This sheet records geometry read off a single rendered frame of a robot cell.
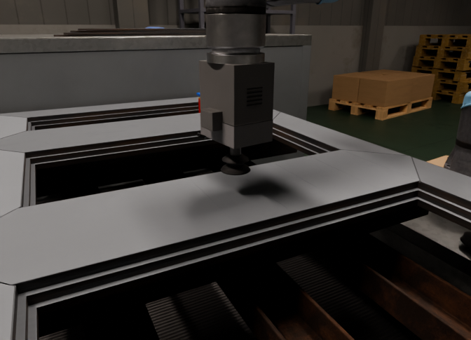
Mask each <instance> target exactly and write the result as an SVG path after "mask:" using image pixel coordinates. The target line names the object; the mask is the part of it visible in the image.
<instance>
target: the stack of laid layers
mask: <svg viewBox="0 0 471 340"><path fill-rule="evenodd" d="M197 113H199V110H198V102H194V103H186V104H171V105H163V106H156V107H141V108H133V109H118V110H110V111H95V112H87V113H79V114H64V115H56V116H41V117H33V118H27V131H29V130H42V129H49V128H62V127H69V126H76V125H90V124H96V123H109V122H117V121H129V120H137V119H143V118H156V117H164V116H176V115H184V114H197ZM198 133H200V131H195V132H184V133H178V134H172V135H161V136H156V137H145V138H139V139H133V140H123V141H117V142H106V143H100V144H89V145H84V146H78V147H67V148H61V149H51V150H45V151H34V152H28V153H25V164H24V174H23V185H22V205H21V207H27V206H30V205H36V170H39V169H44V168H54V167H58V166H63V165H73V164H78V163H87V162H93V161H102V160H107V159H112V158H121V157H126V156H136V155H141V154H150V153H156V152H161V151H169V150H175V149H184V148H189V147H199V146H204V145H209V144H218V143H219V142H216V141H214V140H211V139H210V138H208V137H206V138H205V139H203V138H202V137H199V136H197V134H198ZM273 139H275V140H277V141H279V142H282V143H283V144H286V145H288V146H290V147H292V148H294V149H297V150H299V151H301V152H303V153H305V154H308V155H309V156H310V155H314V154H321V153H326V152H330V151H337V150H339V149H336V148H334V147H331V146H329V145H327V144H324V143H321V142H319V141H317V140H314V139H311V138H309V137H307V136H304V135H301V134H299V133H297V132H294V131H292V130H289V129H286V128H284V127H282V126H279V125H276V124H274V123H273ZM416 205H417V206H419V207H421V208H424V209H426V210H428V211H430V212H432V213H435V214H436V215H439V216H440V217H443V218H445V219H448V220H449V221H451V222H454V223H456V224H458V225H460V226H462V227H465V228H467V229H469V230H471V202H469V201H467V200H464V199H462V198H459V197H457V196H454V195H451V194H450V193H447V192H444V191H441V190H439V189H436V188H434V187H432V186H429V185H427V184H424V183H422V182H420V181H419V182H414V183H411V184H406V185H403V186H398V187H395V188H391V189H387V190H384V191H379V192H376V193H371V194H367V195H364V196H360V197H357V198H351V199H348V200H343V201H340V202H337V203H332V204H329V205H324V206H321V207H318V208H313V209H309V210H305V211H302V212H297V213H294V214H290V215H285V216H282V217H278V218H275V219H270V220H266V221H263V222H258V223H255V224H250V225H247V226H242V227H239V228H236V229H231V230H228V231H223V232H220V233H215V234H212V235H208V236H203V237H200V238H196V239H193V240H188V241H184V242H181V243H176V244H173V245H168V246H165V247H160V248H157V249H154V250H149V251H146V252H141V253H138V254H133V255H130V256H126V257H121V258H118V259H114V260H111V261H106V262H102V263H99V264H94V265H91V266H87V267H83V268H78V269H75V270H72V271H67V272H64V273H59V274H56V275H53V276H48V277H45V278H39V279H36V280H32V281H29V282H25V283H20V284H17V285H15V305H14V316H13V336H12V340H39V317H40V316H43V315H48V314H50V313H54V312H57V311H61V310H64V309H67V308H71V307H74V306H78V305H81V304H85V303H88V302H91V301H94V300H98V299H102V298H105V297H109V296H111V295H114V294H118V293H122V292H125V291H128V290H133V289H135V288H138V287H142V286H145V285H149V284H152V283H156V282H159V281H162V280H166V279H168V278H173V277H176V276H180V275H183V274H185V273H190V272H192V271H197V270H199V269H202V268H207V267H209V266H214V265H216V264H220V263H223V262H226V261H230V260H233V259H237V258H240V257H244V256H247V255H250V254H254V253H257V252H260V251H264V250H268V249H271V248H273V247H277V246H281V245H284V244H288V243H291V242H294V241H297V240H301V239H304V238H308V237H311V236H315V235H318V234H321V233H325V232H328V231H332V230H334V229H339V228H342V227H345V226H349V225H351V224H356V223H358V222H363V221H365V220H368V219H373V218H375V217H380V216H382V215H386V214H389V213H392V212H397V211H399V210H403V209H406V208H410V207H413V206H416Z"/></svg>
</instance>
